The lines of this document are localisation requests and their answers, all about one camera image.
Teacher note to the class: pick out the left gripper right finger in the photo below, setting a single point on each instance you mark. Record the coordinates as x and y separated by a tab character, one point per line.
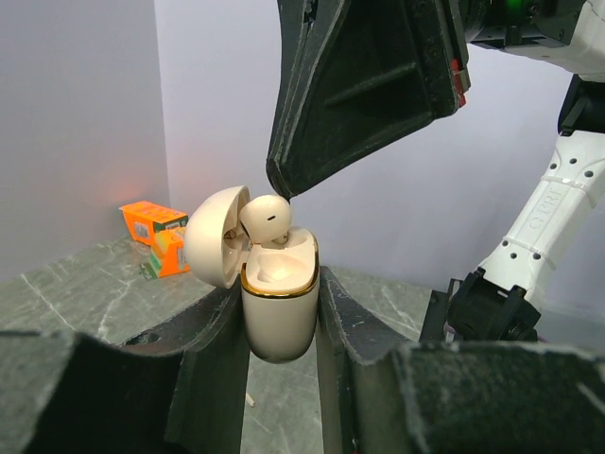
383	393

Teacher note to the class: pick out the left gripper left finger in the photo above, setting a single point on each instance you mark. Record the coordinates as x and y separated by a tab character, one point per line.
178	387

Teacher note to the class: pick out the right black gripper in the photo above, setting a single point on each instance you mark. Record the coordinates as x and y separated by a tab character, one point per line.
394	67

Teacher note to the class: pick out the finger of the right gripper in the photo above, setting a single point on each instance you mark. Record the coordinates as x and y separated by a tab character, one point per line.
306	27

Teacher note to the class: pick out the beige earbud charging case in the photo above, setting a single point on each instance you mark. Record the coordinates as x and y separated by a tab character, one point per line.
278	284

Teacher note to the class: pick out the beige earbud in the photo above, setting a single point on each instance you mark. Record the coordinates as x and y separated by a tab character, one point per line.
266	219

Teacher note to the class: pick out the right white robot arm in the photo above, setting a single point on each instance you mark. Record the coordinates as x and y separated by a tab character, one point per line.
499	301

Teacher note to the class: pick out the orange juice box tilted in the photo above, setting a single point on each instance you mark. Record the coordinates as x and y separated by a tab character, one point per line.
166	255

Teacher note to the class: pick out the orange juice box far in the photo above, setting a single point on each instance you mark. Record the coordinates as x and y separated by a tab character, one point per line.
145	219

